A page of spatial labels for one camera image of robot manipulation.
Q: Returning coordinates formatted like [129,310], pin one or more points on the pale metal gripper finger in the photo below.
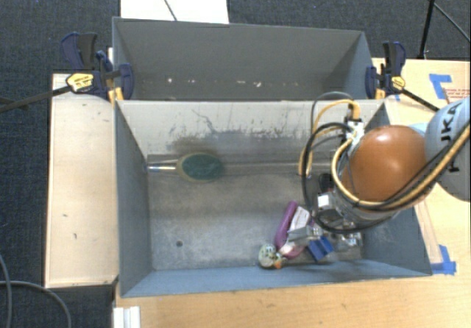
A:
[303,234]

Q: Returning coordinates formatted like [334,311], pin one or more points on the black cylinder on white bracket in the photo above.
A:
[325,183]

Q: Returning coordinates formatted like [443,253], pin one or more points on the grey metal bin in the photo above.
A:
[221,216]

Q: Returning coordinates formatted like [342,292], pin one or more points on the white and pink packet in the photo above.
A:
[300,218]

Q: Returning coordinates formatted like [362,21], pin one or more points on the blue ribbed block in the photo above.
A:
[319,248]

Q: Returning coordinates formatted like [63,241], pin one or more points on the spotted toy animal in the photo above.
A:
[269,256]

